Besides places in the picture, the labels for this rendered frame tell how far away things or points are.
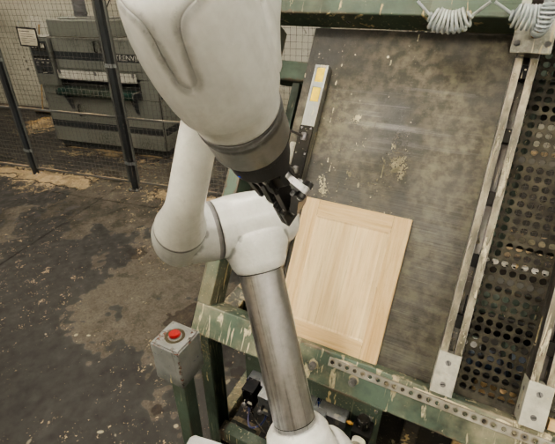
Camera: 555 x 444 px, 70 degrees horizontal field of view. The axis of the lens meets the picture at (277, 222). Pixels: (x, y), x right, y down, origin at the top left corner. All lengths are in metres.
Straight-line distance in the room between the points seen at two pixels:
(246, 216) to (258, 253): 0.08
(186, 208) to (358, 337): 0.91
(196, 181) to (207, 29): 0.35
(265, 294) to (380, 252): 0.58
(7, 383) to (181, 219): 2.34
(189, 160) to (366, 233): 0.88
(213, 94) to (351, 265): 1.12
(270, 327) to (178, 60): 0.69
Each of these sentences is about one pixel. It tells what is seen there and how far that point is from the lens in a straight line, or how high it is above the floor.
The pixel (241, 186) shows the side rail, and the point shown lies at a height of 1.29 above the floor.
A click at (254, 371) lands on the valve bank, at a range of 1.55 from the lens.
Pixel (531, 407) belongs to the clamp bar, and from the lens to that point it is 1.37.
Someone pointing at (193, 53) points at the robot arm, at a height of 1.91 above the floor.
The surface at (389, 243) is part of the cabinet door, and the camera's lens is 1.35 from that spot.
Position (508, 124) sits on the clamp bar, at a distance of 1.38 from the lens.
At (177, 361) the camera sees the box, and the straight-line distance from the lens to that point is 1.41.
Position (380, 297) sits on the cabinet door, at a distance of 1.36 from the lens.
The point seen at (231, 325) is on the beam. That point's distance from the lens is 1.53.
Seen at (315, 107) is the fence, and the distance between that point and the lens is 1.46.
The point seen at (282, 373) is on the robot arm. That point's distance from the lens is 0.94.
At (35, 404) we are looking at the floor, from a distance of 2.71.
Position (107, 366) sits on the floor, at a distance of 2.72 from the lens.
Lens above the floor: 1.94
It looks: 30 degrees down
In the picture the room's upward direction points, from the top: straight up
